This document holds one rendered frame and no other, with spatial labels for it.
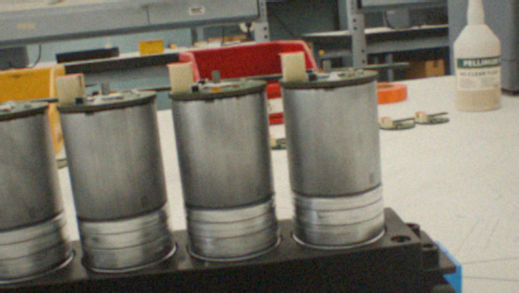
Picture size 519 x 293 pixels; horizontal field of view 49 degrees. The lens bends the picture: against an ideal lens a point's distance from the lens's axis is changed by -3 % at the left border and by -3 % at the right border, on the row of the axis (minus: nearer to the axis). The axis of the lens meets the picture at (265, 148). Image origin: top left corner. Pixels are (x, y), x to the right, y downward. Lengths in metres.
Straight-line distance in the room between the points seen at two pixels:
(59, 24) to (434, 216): 2.26
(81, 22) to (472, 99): 2.08
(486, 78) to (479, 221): 0.24
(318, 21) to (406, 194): 4.57
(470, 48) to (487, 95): 0.04
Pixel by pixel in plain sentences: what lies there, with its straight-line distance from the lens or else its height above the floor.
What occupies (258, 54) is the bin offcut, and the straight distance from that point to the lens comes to 0.56.
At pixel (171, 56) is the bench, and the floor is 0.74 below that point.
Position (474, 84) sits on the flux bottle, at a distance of 0.45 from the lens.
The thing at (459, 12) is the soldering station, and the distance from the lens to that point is 0.61.
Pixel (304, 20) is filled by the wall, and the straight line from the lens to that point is 4.78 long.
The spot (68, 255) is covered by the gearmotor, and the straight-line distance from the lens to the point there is 0.16.
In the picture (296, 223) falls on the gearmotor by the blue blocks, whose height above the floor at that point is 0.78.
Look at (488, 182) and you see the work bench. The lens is 0.27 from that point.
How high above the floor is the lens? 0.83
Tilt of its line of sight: 12 degrees down
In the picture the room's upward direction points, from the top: 5 degrees counter-clockwise
